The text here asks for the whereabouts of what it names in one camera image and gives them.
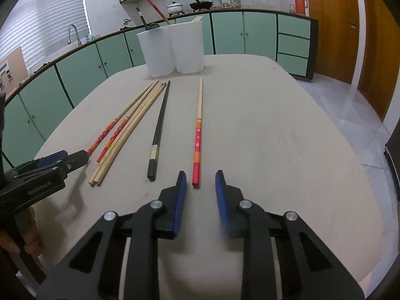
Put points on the dark furniture cabinet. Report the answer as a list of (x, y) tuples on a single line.
[(394, 168)]

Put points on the crumpled dish cloths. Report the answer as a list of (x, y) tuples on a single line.
[(42, 66)]

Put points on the person's left hand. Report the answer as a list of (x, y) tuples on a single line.
[(31, 231)]

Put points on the white bracket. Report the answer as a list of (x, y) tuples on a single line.
[(4, 75)]

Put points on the plain wooden door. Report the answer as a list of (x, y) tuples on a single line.
[(381, 53)]

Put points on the metal spoon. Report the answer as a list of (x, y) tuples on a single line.
[(154, 26)]

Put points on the chrome kitchen faucet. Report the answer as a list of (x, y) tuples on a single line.
[(78, 39)]

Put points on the white cooking pot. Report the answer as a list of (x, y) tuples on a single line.
[(175, 8)]

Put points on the white double utensil holder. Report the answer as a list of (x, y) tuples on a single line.
[(187, 50)]

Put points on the green cabinet drawer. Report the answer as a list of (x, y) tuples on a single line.
[(293, 26), (293, 46), (292, 64)]

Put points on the green base cabinets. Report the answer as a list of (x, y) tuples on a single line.
[(259, 34)]

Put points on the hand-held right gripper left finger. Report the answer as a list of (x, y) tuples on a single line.
[(179, 200)]

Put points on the small chrome tap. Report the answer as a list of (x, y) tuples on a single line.
[(126, 22)]

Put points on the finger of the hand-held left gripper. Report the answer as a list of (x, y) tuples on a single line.
[(53, 157), (78, 159)]

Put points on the plain wooden chopstick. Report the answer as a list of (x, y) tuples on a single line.
[(107, 164)]

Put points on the white window blind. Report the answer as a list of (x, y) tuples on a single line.
[(47, 15)]

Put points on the group of chopsticks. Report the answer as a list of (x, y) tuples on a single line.
[(101, 166)]

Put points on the brown kitchen countertop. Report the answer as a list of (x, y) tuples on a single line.
[(265, 11)]

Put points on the cardboard box with picture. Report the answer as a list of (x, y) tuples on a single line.
[(15, 65)]

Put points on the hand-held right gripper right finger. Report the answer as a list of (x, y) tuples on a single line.
[(222, 200)]

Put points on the black chopstick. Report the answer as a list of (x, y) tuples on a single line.
[(160, 125), (141, 17)]

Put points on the orange thermos flask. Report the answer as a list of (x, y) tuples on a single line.
[(300, 3)]

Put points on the cream plastic fork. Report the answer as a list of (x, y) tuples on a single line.
[(197, 19)]

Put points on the small glass jar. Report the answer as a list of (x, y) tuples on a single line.
[(292, 8)]

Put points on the black wok with lid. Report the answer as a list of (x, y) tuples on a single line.
[(201, 5)]

